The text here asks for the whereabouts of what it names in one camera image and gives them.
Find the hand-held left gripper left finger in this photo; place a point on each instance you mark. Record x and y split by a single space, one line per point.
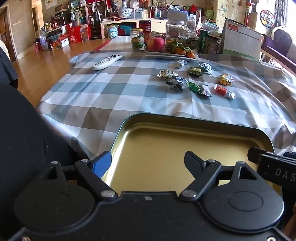
101 163

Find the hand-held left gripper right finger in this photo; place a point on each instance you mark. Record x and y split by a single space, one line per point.
194 162

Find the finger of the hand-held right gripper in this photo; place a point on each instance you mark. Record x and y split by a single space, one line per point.
290 155
254 154

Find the gold metal tin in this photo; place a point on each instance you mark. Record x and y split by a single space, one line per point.
161 150

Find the shiny green and white packet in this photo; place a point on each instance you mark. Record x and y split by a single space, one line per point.
200 89

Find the yellow and white snack packet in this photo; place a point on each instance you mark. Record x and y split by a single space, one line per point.
167 74

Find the checked tablecloth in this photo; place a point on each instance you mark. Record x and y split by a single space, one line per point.
104 97

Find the red and white snack packet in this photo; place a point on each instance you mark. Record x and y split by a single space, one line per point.
223 91

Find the small gold snack packet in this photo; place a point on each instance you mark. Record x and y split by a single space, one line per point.
225 80

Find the black and white snack packet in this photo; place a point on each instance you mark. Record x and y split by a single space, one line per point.
177 83

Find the green snack packet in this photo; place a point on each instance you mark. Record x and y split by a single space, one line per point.
195 71

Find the white packet with green band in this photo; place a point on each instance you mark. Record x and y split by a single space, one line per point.
205 68

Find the silver wrapper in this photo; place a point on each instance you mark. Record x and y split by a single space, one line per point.
180 64

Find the white remote control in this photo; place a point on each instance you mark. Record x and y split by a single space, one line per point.
107 61

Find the pale corner guard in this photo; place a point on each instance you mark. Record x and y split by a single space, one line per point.
74 59

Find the purple armchair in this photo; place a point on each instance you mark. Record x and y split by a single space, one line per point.
281 44

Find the pile of leafy tangerines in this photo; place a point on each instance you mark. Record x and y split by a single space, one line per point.
180 51

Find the white rectangular plate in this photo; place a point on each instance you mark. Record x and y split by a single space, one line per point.
161 54

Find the desk calendar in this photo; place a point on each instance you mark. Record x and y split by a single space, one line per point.
241 39

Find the brown snack canister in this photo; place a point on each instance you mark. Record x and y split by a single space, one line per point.
212 45

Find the green can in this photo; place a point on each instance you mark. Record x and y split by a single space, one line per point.
202 41

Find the glass jar with dark contents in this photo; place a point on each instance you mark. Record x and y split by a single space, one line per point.
192 40

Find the red apple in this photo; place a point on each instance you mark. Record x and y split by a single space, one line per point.
156 44

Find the colourful flat box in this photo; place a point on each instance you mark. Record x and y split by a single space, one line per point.
59 44

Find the glass jar with green label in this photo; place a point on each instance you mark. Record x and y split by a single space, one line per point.
137 41

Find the red gift boxes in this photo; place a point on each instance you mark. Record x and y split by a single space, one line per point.
78 33

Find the blue patterned bucket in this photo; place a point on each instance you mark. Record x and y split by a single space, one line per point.
112 32

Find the clear plastic jar pale lid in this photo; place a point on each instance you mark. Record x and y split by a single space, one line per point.
176 29

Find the white plastic device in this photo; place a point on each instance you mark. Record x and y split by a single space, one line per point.
210 26

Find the teal basket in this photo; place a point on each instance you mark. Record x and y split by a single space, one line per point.
125 30

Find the dark blue cloth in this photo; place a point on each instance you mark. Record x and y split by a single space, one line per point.
5 67

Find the black upright appliance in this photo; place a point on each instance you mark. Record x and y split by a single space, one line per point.
96 25

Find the small clear bottle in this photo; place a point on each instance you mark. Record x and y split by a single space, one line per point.
192 22

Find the red tin can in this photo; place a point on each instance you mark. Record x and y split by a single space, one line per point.
145 29

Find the patterned curtain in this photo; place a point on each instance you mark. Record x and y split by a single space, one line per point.
281 12

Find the white television cabinet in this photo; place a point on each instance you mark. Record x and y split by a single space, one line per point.
134 22

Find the bookshelf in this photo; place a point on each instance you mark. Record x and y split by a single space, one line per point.
78 15

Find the blue and white vase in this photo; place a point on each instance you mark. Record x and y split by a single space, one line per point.
124 11

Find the row of books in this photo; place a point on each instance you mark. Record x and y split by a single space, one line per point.
152 12

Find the blue tissue pack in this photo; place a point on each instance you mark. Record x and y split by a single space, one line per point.
175 8

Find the wooden door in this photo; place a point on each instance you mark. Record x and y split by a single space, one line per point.
5 34

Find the round colourful wall decoration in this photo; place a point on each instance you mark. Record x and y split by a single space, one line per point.
267 18

